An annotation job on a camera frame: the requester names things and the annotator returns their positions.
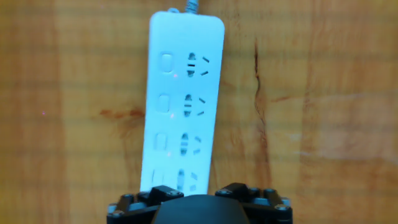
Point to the white four-socket power strip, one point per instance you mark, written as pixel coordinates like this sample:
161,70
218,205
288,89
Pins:
183,37

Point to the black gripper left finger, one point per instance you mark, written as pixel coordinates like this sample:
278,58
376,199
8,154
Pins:
136,208

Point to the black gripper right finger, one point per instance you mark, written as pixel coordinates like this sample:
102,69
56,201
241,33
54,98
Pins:
264,205

